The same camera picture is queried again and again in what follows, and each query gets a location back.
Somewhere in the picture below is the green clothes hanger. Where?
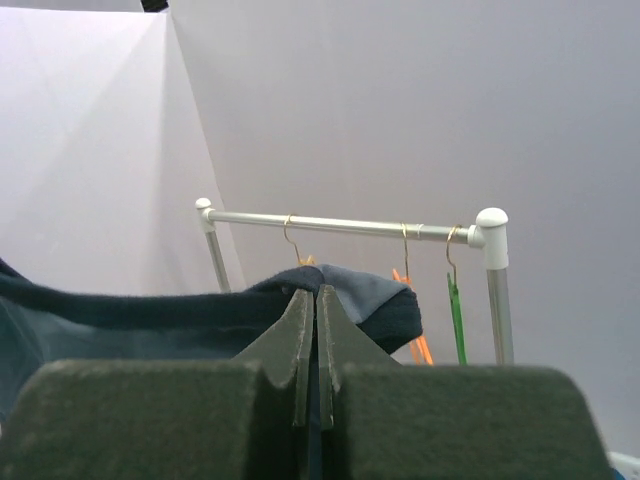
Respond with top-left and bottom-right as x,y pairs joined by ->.
445,225 -> 468,365

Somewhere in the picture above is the yellow clothes hanger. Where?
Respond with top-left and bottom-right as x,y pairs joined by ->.
282,213 -> 317,267

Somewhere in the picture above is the orange clothes hanger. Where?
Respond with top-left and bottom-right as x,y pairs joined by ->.
391,222 -> 434,366

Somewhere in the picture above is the navy blue tank top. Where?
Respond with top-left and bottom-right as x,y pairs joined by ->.
0,256 -> 424,426

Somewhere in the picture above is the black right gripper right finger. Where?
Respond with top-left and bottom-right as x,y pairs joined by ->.
316,286 -> 614,479

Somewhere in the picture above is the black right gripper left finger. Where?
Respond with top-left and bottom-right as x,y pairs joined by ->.
1,290 -> 314,479

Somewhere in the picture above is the silver clothes rack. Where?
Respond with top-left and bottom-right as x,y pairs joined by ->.
195,198 -> 514,365

